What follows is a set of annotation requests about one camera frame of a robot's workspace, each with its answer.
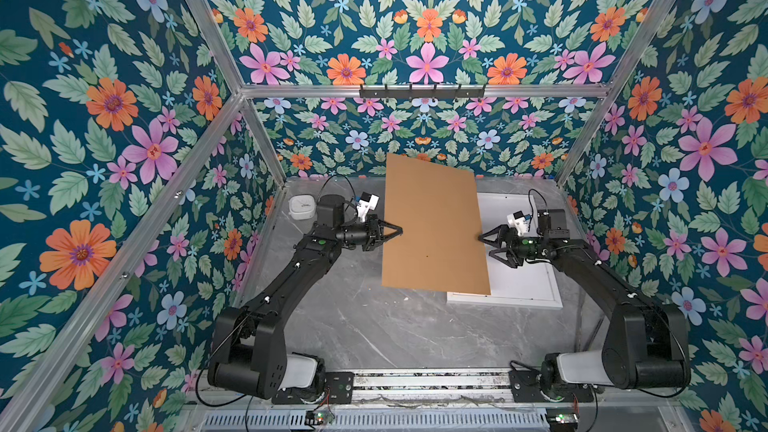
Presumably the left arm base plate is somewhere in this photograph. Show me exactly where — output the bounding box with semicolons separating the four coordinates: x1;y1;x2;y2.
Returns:
271;371;355;405

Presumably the brown cardboard backing board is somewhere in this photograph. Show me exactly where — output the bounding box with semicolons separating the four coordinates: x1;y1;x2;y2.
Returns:
382;154;491;295

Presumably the white picture frame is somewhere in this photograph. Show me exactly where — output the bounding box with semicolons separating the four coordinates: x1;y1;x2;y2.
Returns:
446;191;564;311

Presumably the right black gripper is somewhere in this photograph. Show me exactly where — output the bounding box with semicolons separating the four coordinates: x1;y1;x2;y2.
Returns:
479;225;549;266

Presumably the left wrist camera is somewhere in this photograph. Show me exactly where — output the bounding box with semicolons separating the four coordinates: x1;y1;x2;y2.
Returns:
356;192;380;222

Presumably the white cable duct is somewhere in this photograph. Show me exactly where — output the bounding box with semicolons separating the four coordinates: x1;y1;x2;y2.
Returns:
201;409;550;431

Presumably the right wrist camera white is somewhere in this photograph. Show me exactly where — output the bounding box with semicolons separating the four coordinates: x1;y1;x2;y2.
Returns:
506;211;532;236

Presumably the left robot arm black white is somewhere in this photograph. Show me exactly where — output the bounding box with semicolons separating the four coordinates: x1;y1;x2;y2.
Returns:
207;194;403;401

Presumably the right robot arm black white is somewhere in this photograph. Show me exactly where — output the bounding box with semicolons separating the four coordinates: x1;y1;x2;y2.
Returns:
478;209;691;398

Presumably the white round device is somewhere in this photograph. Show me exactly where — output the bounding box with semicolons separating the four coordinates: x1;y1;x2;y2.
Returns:
288;194;317;221

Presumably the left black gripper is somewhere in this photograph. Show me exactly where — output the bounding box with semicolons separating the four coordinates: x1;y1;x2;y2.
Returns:
333;213;402;250

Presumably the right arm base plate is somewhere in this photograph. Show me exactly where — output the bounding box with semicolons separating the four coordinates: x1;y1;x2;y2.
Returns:
508;370;595;403

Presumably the black hook rail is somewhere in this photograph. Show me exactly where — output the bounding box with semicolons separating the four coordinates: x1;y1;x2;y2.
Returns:
358;84;486;101

